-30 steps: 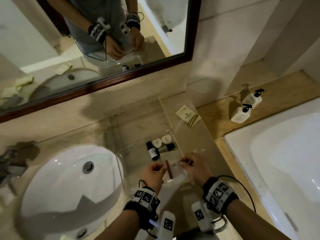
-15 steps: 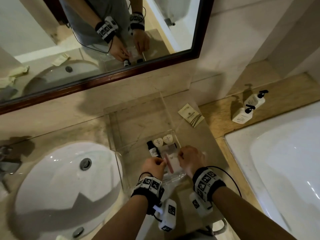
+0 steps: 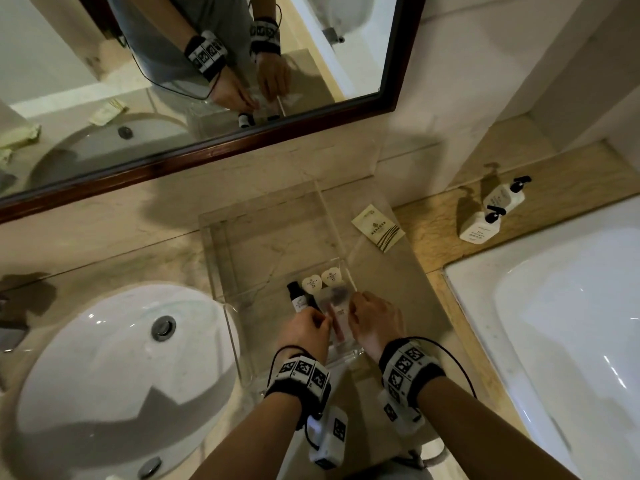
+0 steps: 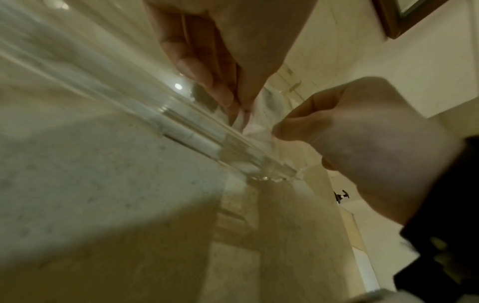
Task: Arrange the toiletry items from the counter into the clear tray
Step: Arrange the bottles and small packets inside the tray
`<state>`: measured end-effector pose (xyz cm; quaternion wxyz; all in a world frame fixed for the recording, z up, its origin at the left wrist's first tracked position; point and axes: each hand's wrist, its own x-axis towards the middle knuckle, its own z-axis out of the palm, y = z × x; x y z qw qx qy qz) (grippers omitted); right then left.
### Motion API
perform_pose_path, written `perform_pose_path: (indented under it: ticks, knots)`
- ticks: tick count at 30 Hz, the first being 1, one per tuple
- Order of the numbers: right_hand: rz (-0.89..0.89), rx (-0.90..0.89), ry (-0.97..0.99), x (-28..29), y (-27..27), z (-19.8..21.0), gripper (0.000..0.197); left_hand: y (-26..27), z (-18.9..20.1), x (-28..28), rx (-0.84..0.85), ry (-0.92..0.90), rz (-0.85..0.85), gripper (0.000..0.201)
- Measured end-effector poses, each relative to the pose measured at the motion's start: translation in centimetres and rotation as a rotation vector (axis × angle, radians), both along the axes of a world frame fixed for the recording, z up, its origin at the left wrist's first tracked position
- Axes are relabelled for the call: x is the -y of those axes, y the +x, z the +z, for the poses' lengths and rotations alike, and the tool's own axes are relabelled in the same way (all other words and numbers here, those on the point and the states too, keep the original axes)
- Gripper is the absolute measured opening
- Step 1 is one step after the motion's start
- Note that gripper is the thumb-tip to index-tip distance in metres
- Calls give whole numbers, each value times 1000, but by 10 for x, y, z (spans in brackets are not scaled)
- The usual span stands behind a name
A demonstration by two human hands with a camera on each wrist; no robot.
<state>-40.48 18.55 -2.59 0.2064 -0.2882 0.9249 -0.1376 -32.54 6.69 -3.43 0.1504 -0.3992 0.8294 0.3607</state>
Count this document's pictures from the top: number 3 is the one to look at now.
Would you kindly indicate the person's right hand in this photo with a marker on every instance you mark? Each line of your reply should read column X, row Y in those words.
column 377, row 324

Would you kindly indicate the person's left hand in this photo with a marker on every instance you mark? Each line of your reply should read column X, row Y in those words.
column 305, row 332

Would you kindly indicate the small dark toiletries bottle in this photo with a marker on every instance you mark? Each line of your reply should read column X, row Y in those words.
column 300, row 299

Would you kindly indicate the white amenity packet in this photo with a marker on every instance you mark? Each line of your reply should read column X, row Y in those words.
column 341, row 314

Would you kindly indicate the transparent tray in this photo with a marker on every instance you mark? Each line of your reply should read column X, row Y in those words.
column 270, row 244

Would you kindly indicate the cream square amenity packet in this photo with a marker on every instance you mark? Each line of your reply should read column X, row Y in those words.
column 377, row 228

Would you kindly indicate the person's right forearm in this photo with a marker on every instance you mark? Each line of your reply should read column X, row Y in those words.
column 490, row 434

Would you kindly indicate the person's left forearm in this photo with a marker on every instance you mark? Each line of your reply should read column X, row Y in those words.
column 250, row 439

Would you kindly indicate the chrome sink drain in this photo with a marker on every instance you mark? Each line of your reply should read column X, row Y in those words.
column 164, row 328

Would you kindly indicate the white sink basin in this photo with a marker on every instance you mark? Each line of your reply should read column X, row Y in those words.
column 100, row 384

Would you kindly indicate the black wristband with marker tags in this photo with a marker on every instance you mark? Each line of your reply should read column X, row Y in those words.
column 300, row 377
column 410, row 372

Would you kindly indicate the white pump bottle black pump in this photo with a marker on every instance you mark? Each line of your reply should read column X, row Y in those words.
column 477, row 229
column 505, row 197

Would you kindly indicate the white bathtub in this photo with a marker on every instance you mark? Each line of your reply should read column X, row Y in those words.
column 575, row 319

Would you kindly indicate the white wrist camera marker tags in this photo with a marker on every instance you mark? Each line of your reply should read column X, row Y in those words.
column 400, row 414
column 330, row 439

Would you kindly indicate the mirror with dark wooden frame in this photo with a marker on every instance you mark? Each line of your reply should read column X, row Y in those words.
column 60, row 54

